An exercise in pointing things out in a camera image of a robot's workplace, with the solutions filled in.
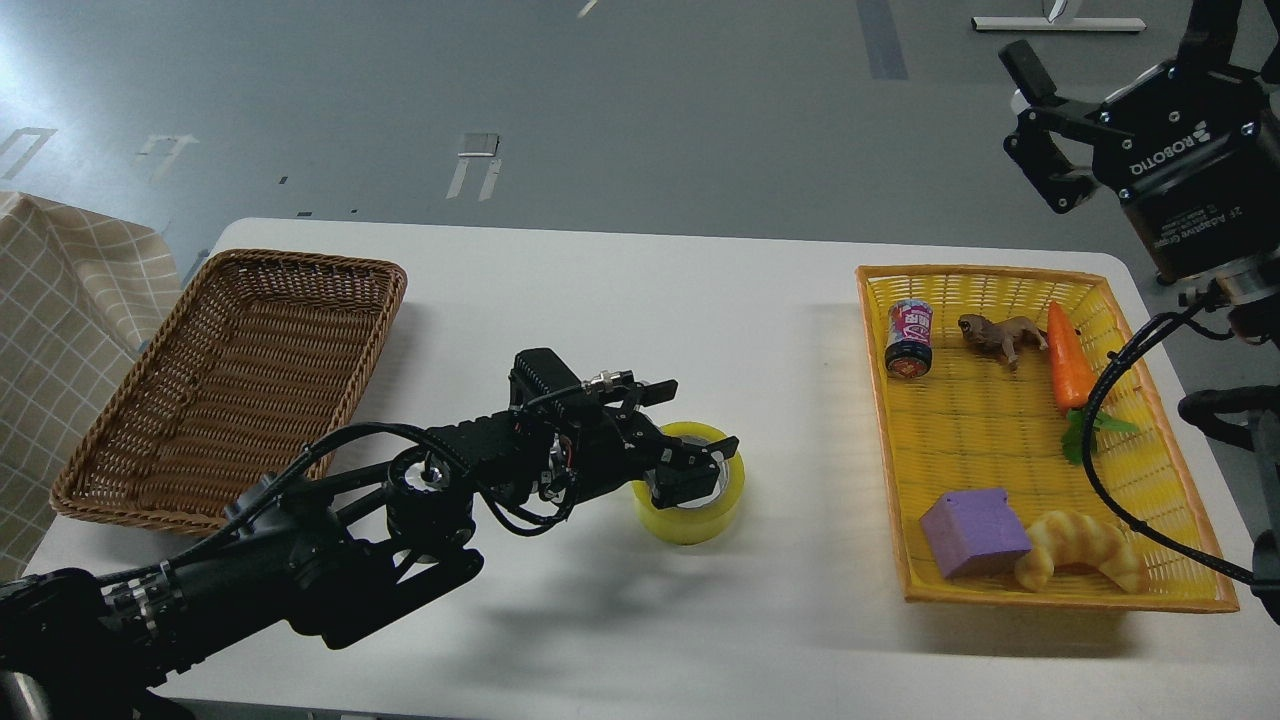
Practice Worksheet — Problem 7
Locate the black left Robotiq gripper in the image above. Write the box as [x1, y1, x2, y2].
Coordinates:
[559, 378, 739, 510]

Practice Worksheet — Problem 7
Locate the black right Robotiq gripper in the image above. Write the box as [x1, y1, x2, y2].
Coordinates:
[998, 1, 1277, 282]

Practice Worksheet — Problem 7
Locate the yellow tape roll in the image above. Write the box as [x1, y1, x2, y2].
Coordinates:
[630, 450, 746, 544]

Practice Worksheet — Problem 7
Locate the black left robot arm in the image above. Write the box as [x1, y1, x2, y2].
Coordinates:
[1, 348, 746, 719]

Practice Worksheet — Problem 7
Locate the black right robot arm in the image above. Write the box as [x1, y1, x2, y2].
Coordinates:
[998, 1, 1279, 618]

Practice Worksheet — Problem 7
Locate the white stand base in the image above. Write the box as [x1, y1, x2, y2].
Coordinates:
[970, 1, 1148, 35]

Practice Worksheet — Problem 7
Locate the small pink drink can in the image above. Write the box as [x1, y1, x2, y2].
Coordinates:
[884, 299, 934, 380]

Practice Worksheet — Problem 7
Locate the brown toy animal figure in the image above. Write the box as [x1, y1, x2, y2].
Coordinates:
[957, 314, 1050, 370]

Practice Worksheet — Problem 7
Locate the toy carrot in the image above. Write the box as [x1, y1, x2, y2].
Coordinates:
[1044, 301, 1098, 466]

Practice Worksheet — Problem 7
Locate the yellow plastic basket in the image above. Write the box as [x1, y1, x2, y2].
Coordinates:
[856, 264, 1240, 612]

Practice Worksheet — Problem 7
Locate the purple foam block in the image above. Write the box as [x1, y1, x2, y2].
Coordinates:
[920, 487, 1033, 580]

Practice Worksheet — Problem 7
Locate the brown wicker basket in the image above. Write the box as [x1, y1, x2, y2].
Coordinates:
[50, 249, 408, 537]

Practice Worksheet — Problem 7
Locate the toy croissant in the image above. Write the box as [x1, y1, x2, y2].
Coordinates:
[1014, 510, 1149, 594]

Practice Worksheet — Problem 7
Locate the beige checkered cloth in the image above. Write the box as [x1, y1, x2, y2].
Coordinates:
[1, 191, 182, 582]

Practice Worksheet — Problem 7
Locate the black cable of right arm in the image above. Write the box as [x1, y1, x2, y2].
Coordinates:
[1080, 284, 1261, 589]

